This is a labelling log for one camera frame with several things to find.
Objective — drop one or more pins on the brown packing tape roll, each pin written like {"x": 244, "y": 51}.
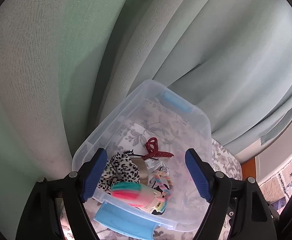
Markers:
{"x": 143, "y": 172}

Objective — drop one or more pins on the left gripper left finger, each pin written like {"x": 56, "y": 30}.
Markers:
{"x": 40, "y": 219}

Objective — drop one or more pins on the floral fleece blanket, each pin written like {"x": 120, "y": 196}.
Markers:
{"x": 222, "y": 161}

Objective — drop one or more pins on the light blue paper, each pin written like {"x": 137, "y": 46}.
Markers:
{"x": 156, "y": 165}

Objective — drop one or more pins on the black white leopard scrunchie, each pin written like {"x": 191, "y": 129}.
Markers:
{"x": 119, "y": 168}

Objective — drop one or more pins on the dark red hair claw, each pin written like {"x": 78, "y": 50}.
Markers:
{"x": 153, "y": 150}

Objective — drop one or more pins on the cream hair claw clip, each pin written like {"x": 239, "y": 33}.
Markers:
{"x": 156, "y": 207}

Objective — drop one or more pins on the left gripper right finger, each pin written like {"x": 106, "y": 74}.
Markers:
{"x": 242, "y": 201}

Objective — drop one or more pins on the blue bin latch handle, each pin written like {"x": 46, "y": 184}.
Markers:
{"x": 125, "y": 223}

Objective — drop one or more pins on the mint green curtain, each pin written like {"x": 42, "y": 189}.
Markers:
{"x": 66, "y": 64}

